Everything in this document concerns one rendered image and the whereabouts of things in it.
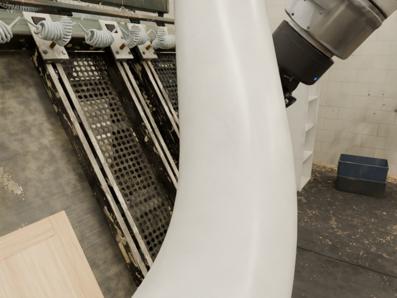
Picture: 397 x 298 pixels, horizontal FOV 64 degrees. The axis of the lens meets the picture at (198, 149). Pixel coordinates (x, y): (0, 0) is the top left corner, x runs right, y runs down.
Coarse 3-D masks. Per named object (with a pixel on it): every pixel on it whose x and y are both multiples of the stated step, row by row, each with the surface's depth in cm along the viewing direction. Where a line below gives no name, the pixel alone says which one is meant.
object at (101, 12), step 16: (0, 0) 91; (16, 0) 94; (32, 0) 99; (112, 16) 125; (128, 16) 130; (144, 16) 138; (0, 32) 98; (48, 32) 105; (64, 32) 109; (96, 32) 120; (112, 32) 129; (128, 32) 137; (144, 32) 140
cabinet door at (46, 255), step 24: (0, 240) 89; (24, 240) 94; (48, 240) 99; (72, 240) 104; (0, 264) 88; (24, 264) 92; (48, 264) 96; (72, 264) 101; (0, 288) 86; (24, 288) 89; (48, 288) 94; (72, 288) 98; (96, 288) 103
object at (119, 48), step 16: (112, 48) 138; (128, 48) 145; (112, 64) 143; (128, 80) 145; (128, 96) 142; (128, 112) 144; (144, 112) 144; (144, 128) 141; (144, 144) 143; (160, 144) 142; (160, 160) 140; (160, 176) 142; (176, 176) 142; (176, 192) 139
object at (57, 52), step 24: (48, 48) 115; (48, 72) 116; (72, 96) 118; (72, 120) 114; (72, 144) 118; (96, 144) 118; (96, 168) 114; (96, 192) 116; (120, 192) 117; (120, 216) 113; (120, 240) 114; (144, 264) 116
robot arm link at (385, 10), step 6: (372, 0) 29; (378, 0) 29; (384, 0) 29; (390, 0) 29; (396, 0) 30; (378, 6) 30; (384, 6) 30; (390, 6) 30; (396, 6) 30; (384, 12) 30; (390, 12) 31
